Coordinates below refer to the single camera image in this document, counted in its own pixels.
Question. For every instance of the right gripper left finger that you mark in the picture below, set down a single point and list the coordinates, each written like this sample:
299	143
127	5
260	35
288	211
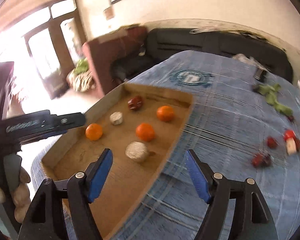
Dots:
83	188

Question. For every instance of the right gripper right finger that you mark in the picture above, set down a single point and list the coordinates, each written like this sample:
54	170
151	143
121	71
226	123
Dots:
214	189

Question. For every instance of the red cherry tomato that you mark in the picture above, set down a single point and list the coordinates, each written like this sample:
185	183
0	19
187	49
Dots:
289	134

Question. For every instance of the large red jujube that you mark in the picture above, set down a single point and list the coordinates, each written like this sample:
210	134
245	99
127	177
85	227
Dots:
297	142

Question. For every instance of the dark purple jujube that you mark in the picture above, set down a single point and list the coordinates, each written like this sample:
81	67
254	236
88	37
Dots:
267	160

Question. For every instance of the orange tangerine near left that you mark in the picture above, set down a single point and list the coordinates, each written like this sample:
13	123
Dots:
94	132

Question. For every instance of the orange tangerine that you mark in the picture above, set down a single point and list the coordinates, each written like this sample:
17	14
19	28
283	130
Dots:
94	132
145	132
165	113

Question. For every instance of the large white corn piece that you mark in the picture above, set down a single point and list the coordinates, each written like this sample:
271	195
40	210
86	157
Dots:
137	151

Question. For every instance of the blue plaid tablecloth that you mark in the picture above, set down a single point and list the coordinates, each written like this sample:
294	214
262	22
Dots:
228	125

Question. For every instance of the small white corn piece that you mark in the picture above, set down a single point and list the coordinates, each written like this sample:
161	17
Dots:
116	118

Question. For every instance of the orange tangerine middle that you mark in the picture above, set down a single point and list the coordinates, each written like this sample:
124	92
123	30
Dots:
145	132

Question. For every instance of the shallow cardboard tray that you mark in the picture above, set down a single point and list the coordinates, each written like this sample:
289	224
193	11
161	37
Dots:
128	181

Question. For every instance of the orange tangerine far right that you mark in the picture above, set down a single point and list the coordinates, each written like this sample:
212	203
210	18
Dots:
165	113

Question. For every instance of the patterned cloth pile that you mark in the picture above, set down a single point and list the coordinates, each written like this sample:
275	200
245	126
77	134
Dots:
80	79

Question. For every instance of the dark red jujube far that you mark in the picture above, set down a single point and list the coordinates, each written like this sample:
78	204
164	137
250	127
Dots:
135	103

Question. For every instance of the wooden glass door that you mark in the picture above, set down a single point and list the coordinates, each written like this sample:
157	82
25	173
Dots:
54	44

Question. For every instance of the jujube by greens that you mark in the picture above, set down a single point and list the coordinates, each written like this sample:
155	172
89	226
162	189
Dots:
290	118

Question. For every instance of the green leafy vegetable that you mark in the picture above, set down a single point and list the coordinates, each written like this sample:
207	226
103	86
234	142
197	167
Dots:
270	93

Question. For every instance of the small black device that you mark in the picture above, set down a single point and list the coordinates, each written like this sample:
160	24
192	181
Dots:
260	75

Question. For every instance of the brown armchair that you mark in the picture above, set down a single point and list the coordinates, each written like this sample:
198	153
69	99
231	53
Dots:
102	51

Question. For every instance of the black sofa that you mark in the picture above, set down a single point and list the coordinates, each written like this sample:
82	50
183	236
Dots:
161	44

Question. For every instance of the small wall plaque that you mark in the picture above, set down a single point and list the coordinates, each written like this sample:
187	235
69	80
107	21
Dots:
109	13

